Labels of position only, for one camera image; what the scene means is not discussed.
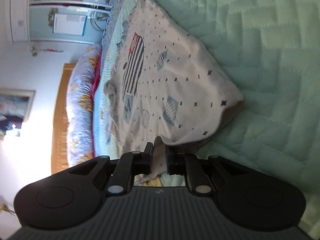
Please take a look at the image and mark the white patterned baby garment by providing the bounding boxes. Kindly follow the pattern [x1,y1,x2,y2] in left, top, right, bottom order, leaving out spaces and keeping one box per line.
[104,0,244,184]

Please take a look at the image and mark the wooden headboard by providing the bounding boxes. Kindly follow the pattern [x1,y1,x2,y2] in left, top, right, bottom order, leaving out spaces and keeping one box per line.
[51,63,75,174]

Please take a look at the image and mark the floral long pillow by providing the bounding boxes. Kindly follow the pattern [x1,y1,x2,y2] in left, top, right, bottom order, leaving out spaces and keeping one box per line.
[66,44,101,167]

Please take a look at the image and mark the magenta bed sheet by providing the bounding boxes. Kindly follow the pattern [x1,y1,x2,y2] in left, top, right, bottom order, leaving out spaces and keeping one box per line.
[92,56,101,98]

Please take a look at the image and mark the electric fan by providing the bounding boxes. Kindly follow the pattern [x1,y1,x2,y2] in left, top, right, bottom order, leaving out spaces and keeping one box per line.
[89,11,108,32]

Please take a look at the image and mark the mint green bee quilt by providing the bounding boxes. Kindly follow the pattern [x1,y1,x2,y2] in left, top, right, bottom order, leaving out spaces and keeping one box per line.
[156,0,319,239]

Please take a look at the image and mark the pale blue sliding wardrobe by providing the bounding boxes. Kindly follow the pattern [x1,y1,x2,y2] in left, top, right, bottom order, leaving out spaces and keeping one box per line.
[29,0,112,44]

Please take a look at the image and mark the white upper cabinet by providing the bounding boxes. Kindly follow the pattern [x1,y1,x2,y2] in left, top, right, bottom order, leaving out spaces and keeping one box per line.
[5,0,30,43]

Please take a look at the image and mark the framed wall picture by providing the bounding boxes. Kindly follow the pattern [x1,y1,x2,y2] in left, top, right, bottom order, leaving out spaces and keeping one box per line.
[1,88,36,140]

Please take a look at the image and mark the hanging wall ornament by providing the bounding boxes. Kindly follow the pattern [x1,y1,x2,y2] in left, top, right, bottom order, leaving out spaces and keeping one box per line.
[30,45,64,57]

